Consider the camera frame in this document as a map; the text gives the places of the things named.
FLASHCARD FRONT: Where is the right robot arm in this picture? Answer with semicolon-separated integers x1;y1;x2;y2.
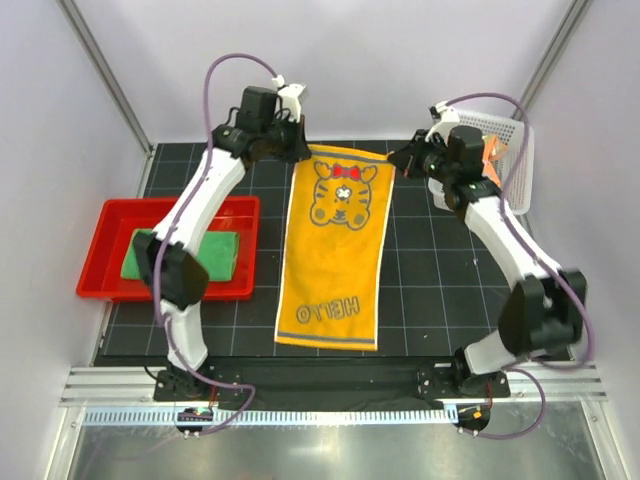
388;100;592;396

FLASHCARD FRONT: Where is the corner aluminium post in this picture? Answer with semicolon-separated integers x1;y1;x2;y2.
56;0;153;157
519;0;593;112

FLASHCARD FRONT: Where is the yellow printed towel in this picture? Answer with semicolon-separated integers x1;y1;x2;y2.
274;145;395;351

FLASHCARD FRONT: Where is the aluminium frame rail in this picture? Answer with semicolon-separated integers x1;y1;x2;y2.
60;357;606;411

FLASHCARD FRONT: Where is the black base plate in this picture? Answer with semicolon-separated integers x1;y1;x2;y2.
153;356;510;412

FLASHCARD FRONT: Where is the white perforated plastic basket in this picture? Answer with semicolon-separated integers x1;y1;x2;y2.
455;108;535;216

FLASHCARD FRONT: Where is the green microfiber towel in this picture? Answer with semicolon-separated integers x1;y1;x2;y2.
120;229;239;282

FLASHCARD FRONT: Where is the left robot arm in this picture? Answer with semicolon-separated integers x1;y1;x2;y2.
132;76;311;400

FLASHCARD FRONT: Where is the red plastic tray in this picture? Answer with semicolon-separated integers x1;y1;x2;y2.
76;195;261;303

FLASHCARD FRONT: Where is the right corner aluminium post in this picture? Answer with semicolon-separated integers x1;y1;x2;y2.
519;0;593;112

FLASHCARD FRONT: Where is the left corner aluminium post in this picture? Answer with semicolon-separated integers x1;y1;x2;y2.
56;0;153;157

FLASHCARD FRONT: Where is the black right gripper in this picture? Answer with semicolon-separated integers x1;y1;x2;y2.
390;129;458;185

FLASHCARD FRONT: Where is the orange patterned towel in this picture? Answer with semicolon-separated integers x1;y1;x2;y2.
482;135;507;188

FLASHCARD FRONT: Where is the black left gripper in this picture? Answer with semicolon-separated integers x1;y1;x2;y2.
260;111;311;164

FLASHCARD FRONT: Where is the slotted cable duct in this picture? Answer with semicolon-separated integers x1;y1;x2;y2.
82;405;458;428

